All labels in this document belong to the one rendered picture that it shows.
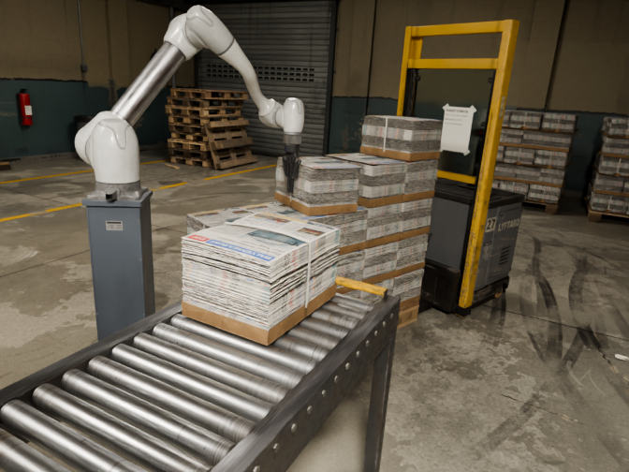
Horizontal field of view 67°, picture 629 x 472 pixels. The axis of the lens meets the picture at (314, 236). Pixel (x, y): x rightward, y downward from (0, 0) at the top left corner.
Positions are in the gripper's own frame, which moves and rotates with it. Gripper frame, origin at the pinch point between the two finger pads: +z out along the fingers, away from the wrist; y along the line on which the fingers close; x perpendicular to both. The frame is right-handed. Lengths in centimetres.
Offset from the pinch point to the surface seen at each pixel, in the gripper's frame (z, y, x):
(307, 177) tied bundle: -5.9, -12.1, -0.5
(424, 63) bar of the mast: -67, 20, -123
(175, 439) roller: 18, -111, 114
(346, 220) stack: 17.0, -18.0, -23.6
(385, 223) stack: 23, -18, -55
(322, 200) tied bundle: 5.2, -16.6, -7.0
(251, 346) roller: 17, -94, 85
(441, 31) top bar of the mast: -86, 10, -123
